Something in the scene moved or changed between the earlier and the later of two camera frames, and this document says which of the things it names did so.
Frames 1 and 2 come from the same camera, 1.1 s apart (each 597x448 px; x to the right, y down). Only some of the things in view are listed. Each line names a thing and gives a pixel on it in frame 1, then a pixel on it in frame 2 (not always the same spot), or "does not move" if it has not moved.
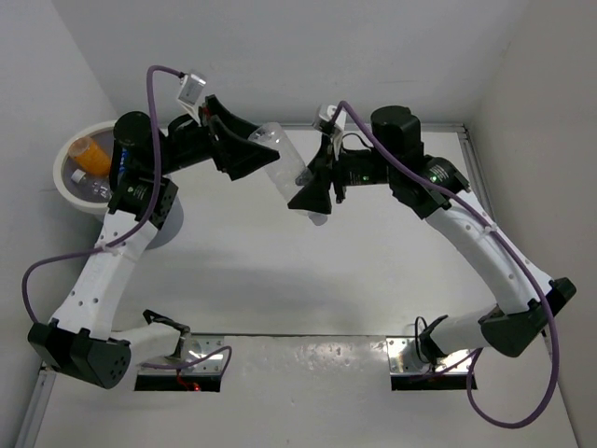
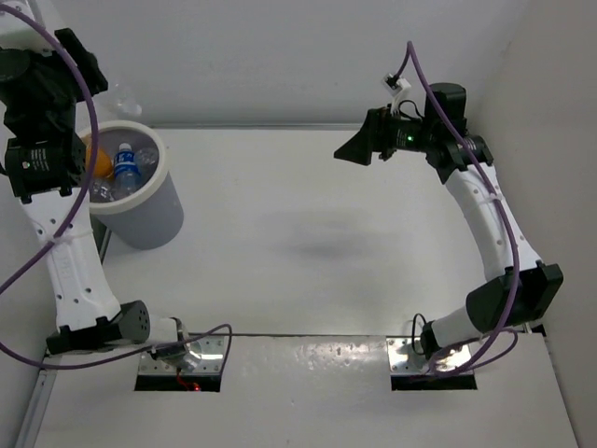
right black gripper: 316,194 to 374,135
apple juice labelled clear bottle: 99,190 does not move
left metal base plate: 209,361 does not move
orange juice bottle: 90,156 does not move
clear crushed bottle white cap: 286,168 to 120,104
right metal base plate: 456,362 does not move
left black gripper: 230,152 to 56,62
